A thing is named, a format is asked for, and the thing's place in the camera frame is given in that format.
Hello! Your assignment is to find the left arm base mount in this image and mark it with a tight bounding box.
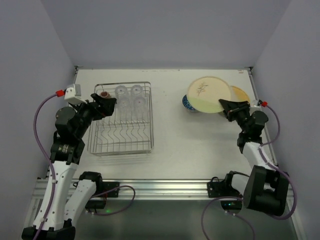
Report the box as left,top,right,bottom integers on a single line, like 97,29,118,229
85,181,120,213

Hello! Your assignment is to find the green plate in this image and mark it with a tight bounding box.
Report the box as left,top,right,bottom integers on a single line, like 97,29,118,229
186,76,234,114

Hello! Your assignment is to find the blue patterned bowl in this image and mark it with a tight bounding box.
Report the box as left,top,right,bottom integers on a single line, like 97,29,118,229
182,94,198,113

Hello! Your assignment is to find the brown ceramic mug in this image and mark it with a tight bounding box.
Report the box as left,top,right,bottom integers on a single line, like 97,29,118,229
100,91,111,99

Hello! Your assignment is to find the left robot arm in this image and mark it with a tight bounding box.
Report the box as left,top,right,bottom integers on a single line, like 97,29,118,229
21,93,117,240

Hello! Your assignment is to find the metal wire dish rack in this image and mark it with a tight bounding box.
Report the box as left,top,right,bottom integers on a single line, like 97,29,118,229
87,81,154,156

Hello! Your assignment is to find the beige floral plate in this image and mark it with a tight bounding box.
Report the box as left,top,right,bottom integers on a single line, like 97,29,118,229
231,85,251,102

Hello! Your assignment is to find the aluminium front rail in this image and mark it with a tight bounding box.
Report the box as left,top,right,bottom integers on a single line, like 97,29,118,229
32,178,297,201

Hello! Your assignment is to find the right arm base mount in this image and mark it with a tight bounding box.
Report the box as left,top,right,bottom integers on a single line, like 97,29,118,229
206,176,243,211

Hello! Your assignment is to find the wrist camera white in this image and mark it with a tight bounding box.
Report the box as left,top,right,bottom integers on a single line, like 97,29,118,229
64,84,86,105
251,99,261,108

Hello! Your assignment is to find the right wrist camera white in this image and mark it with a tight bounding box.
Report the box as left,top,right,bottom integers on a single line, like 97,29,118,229
251,99,261,108

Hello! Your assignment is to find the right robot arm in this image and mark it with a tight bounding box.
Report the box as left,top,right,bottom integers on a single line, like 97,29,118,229
218,99,289,218

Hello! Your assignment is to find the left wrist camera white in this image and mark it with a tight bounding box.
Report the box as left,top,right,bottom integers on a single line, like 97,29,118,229
64,84,86,105

